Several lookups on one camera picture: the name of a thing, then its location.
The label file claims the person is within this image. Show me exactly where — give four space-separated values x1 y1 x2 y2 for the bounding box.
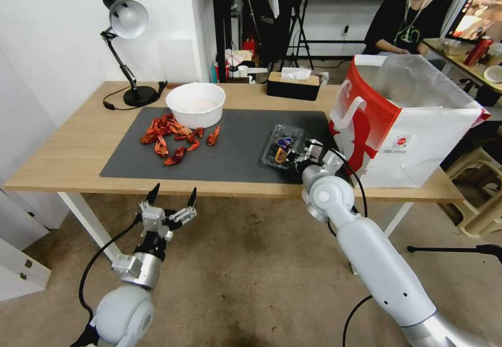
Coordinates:
363 0 449 57

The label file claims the black lamp cable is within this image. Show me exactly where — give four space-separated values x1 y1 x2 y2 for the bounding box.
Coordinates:
102 86 131 111

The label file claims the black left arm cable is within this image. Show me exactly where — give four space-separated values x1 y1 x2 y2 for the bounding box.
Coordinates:
78 213 143 326

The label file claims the white tape roll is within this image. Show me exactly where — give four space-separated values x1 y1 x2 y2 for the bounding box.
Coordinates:
230 64 250 82

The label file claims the large display screen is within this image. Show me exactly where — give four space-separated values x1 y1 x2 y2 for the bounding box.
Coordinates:
442 0 502 44

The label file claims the black folding stand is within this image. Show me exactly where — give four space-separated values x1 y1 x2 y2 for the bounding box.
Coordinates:
279 0 315 70

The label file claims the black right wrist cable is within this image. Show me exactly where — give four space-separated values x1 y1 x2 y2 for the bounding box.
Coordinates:
328 147 368 235

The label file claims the wooden side table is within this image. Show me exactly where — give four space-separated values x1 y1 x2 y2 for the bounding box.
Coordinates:
421 38 502 90

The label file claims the white cabinet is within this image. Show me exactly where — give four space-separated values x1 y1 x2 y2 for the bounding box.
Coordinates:
0 184 72 304

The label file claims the red canister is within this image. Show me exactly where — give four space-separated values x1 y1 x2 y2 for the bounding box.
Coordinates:
243 37 263 64

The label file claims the dark grey desk mat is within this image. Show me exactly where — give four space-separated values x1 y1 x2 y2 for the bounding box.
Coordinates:
99 107 350 186

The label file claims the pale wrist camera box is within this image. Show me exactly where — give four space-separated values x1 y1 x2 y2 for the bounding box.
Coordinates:
142 207 165 231

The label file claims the black metal shelf rack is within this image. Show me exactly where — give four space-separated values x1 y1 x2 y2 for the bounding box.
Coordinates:
211 0 275 84

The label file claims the white paper bowl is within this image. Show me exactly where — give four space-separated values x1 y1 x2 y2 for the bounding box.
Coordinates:
165 82 226 130

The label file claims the pale bowl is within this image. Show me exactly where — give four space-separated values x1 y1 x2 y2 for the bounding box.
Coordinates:
442 40 472 56

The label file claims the cardboard box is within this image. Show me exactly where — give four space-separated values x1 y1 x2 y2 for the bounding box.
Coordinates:
225 49 255 67

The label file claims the black desk lamp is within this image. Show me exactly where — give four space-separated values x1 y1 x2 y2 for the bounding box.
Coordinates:
100 0 160 108

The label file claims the black right elbow cable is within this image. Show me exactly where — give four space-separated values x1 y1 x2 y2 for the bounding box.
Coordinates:
343 294 373 347

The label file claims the red drink can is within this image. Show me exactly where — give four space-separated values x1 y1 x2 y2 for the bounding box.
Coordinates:
464 36 495 67

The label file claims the white tissue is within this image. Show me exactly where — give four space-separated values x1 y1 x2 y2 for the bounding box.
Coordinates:
280 67 313 82

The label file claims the red and white takeout bag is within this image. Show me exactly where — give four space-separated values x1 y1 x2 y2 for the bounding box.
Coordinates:
328 54 492 189

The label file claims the white round plate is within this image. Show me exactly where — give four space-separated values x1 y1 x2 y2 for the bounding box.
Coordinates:
483 65 502 85

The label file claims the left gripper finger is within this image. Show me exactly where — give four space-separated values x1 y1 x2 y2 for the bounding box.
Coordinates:
169 187 197 223
139 183 161 211

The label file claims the clear plastic takeout container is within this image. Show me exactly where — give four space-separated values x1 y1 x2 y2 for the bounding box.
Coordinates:
261 124 306 172

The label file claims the black floor stand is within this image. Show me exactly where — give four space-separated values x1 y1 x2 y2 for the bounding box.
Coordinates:
406 242 502 266

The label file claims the black tissue box wooden lid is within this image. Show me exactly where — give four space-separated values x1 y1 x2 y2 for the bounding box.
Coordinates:
266 71 321 102

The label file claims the beige plastic stool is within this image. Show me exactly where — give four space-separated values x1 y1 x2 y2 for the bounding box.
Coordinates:
444 142 502 239

